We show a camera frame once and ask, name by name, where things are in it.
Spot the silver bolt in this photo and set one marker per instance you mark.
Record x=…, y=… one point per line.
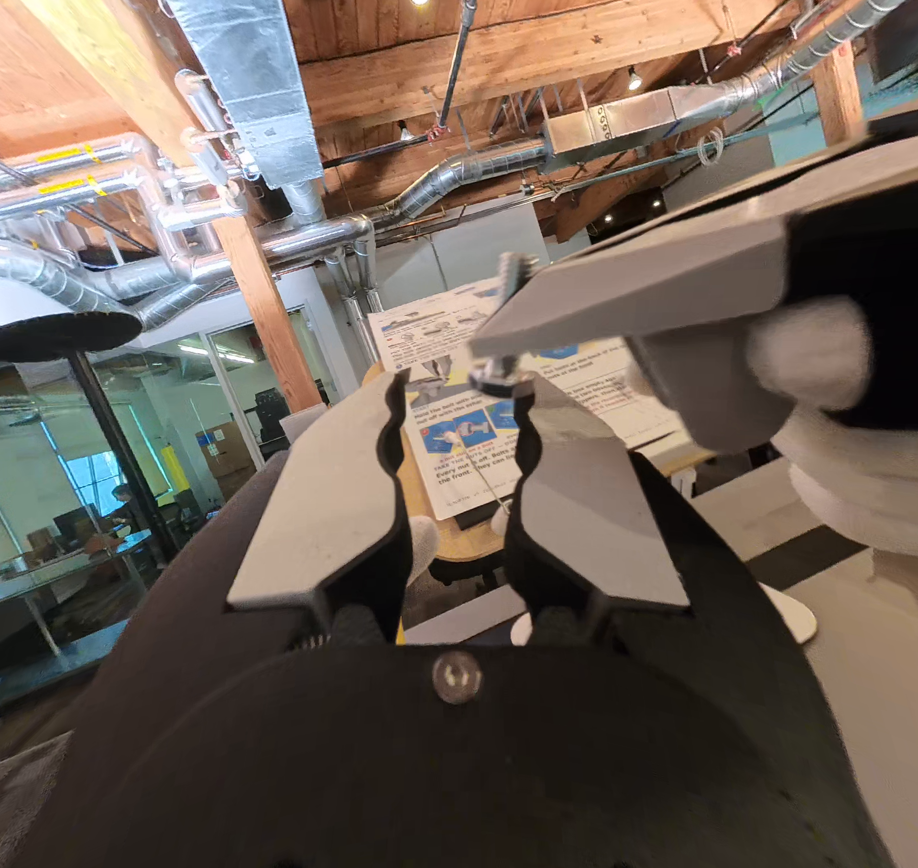
x=518, y=276

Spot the printed instruction sheet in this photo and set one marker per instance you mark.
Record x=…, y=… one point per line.
x=459, y=466

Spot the shiny insulated pipe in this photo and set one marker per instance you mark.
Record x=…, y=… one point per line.
x=72, y=158
x=72, y=198

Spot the stacked cardboard boxes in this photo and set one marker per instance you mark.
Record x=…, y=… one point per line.
x=226, y=452

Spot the person's right hand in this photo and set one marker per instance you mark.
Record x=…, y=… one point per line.
x=810, y=352

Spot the black floor lamp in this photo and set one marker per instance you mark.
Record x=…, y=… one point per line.
x=64, y=334

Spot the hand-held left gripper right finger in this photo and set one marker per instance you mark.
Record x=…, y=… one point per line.
x=588, y=517

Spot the foil box duct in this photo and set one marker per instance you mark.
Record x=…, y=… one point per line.
x=631, y=119

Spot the galvanised rectangular duct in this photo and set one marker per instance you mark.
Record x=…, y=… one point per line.
x=237, y=58

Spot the shiny silver pipe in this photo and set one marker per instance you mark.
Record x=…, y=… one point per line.
x=315, y=233

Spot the black sprinkler pipe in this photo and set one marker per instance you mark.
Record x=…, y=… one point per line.
x=459, y=43

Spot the large spiral silver duct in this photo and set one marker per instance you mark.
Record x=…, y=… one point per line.
x=72, y=287

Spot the flexible silver duct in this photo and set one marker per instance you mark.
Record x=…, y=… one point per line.
x=459, y=172

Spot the glass-top metal table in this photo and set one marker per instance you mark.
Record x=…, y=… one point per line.
x=72, y=560

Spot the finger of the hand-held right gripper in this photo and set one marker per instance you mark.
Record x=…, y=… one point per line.
x=825, y=187
x=645, y=287

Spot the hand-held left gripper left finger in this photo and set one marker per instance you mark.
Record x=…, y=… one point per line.
x=323, y=517

